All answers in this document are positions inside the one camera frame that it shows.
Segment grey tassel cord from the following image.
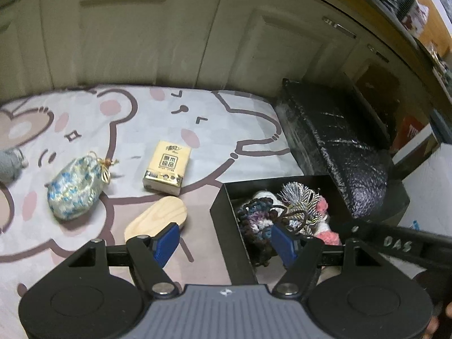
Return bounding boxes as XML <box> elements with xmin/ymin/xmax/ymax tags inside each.
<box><xmin>277</xmin><ymin>182</ymin><xmax>322</xmax><ymax>235</ymax></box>

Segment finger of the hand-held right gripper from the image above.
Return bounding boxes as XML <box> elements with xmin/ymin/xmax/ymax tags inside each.
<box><xmin>330</xmin><ymin>219</ymin><xmax>452</xmax><ymax>267</ymax></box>

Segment cream kitchen cabinet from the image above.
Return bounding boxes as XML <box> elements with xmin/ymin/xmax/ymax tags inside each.
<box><xmin>0</xmin><ymin>0</ymin><xmax>452</xmax><ymax>170</ymax></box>

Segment person's right hand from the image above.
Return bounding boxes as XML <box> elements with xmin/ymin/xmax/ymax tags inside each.
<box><xmin>424</xmin><ymin>302</ymin><xmax>452</xmax><ymax>339</ymax></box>

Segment red carton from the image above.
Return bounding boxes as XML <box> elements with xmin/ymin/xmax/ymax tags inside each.
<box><xmin>397</xmin><ymin>115</ymin><xmax>429</xmax><ymax>149</ymax></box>

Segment white appliance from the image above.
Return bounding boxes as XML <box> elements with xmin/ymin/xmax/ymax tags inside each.
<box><xmin>392</xmin><ymin>123</ymin><xmax>452</xmax><ymax>279</ymax></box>

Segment bear printed blanket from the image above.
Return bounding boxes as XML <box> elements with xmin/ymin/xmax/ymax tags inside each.
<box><xmin>0</xmin><ymin>84</ymin><xmax>307</xmax><ymax>325</ymax></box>

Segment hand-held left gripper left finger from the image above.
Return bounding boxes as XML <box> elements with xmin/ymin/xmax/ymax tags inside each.
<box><xmin>65</xmin><ymin>222</ymin><xmax>181</xmax><ymax>297</ymax></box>

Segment floral drawstring pouch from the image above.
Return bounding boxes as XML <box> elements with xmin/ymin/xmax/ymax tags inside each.
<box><xmin>45</xmin><ymin>151</ymin><xmax>119</xmax><ymax>221</ymax></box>

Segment pink white crochet doll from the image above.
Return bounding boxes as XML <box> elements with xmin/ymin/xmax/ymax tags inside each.
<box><xmin>311</xmin><ymin>198</ymin><xmax>343</xmax><ymax>246</ymax></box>

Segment grey crochet doll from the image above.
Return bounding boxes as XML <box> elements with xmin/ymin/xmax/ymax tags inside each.
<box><xmin>0</xmin><ymin>148</ymin><xmax>29</xmax><ymax>184</ymax></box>

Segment oval wooden block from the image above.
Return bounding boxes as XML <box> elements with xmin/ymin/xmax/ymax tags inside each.
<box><xmin>123</xmin><ymin>195</ymin><xmax>188</xmax><ymax>242</ymax></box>

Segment white yarn ball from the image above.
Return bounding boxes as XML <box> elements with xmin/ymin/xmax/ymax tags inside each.
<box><xmin>251</xmin><ymin>190</ymin><xmax>283</xmax><ymax>216</ymax></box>

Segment black wrapped cushion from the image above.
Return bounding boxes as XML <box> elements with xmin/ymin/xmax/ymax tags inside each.
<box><xmin>273</xmin><ymin>78</ymin><xmax>410</xmax><ymax>220</ymax></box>

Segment black box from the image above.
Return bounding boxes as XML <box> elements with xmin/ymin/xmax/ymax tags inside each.
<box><xmin>210</xmin><ymin>174</ymin><xmax>355</xmax><ymax>286</ymax></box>

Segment dark multicolour yarn bundle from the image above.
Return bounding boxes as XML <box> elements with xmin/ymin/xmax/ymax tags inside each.
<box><xmin>236</xmin><ymin>198</ymin><xmax>283</xmax><ymax>267</ymax></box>

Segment yellow tissue pack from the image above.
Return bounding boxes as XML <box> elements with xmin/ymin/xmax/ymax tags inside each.
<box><xmin>142</xmin><ymin>140</ymin><xmax>192</xmax><ymax>196</ymax></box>

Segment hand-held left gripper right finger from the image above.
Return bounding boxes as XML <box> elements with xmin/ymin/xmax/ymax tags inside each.
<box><xmin>270</xmin><ymin>223</ymin><xmax>385</xmax><ymax>297</ymax></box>

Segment red white printed box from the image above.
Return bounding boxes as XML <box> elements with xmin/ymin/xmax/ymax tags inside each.
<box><xmin>403</xmin><ymin>0</ymin><xmax>429</xmax><ymax>38</ymax></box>

